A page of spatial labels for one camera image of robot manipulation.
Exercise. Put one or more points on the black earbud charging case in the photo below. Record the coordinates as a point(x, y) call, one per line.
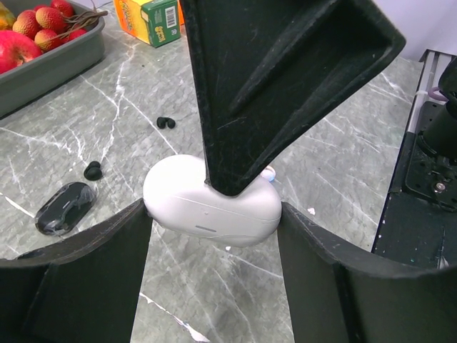
point(64, 210)

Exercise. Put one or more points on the orange pineapple toy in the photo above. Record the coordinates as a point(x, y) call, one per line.
point(7, 19)

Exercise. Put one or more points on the white earbud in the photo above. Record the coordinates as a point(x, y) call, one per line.
point(269, 173)

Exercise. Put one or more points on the black earbud near case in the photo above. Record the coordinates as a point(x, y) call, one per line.
point(93, 171)

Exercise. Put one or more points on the red lychee bunch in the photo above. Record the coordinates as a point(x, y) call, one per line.
point(51, 26)

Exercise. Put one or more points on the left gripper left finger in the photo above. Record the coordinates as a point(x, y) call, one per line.
point(82, 289)

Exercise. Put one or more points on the green yellow carton right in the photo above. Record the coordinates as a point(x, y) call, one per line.
point(153, 22)

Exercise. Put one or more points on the red apple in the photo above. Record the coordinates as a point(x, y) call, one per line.
point(16, 50)

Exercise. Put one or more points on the white earbud charging case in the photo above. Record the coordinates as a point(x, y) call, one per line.
point(178, 198)

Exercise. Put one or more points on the orange carton far right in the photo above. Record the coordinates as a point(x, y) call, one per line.
point(180, 12)

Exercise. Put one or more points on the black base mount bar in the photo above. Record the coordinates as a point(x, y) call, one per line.
point(418, 221)

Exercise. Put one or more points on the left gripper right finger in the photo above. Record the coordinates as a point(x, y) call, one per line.
point(338, 292)

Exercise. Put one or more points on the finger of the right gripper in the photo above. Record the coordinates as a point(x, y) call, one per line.
point(265, 72)

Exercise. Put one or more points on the grey fruit tray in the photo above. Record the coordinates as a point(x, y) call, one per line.
point(33, 79)

